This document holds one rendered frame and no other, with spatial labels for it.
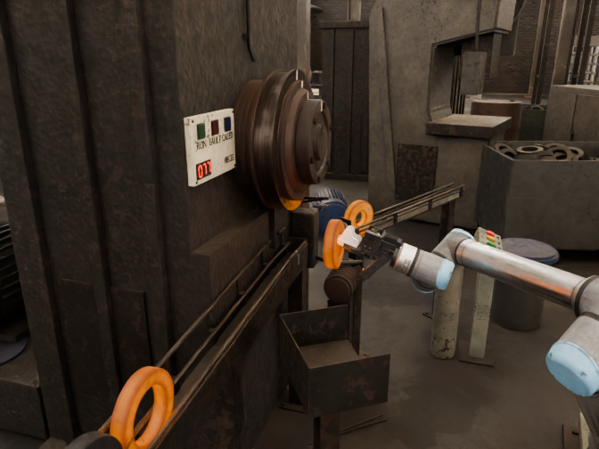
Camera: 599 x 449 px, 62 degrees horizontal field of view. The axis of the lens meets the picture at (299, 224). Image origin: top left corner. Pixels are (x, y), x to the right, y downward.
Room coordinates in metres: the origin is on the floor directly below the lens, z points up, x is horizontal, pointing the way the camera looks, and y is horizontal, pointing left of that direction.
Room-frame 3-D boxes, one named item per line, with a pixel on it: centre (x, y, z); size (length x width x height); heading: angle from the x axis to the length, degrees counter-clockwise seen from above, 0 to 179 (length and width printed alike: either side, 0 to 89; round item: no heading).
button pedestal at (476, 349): (2.13, -0.87, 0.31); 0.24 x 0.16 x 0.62; 162
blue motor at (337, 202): (3.98, -0.25, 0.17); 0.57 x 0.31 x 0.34; 2
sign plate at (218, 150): (1.42, 0.25, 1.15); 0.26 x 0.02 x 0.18; 162
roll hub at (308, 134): (1.68, -0.05, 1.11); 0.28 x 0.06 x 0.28; 162
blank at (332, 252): (1.48, -0.11, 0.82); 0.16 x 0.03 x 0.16; 162
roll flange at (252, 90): (1.74, 0.12, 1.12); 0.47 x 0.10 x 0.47; 162
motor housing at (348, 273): (1.98, -0.19, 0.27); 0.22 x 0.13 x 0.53; 162
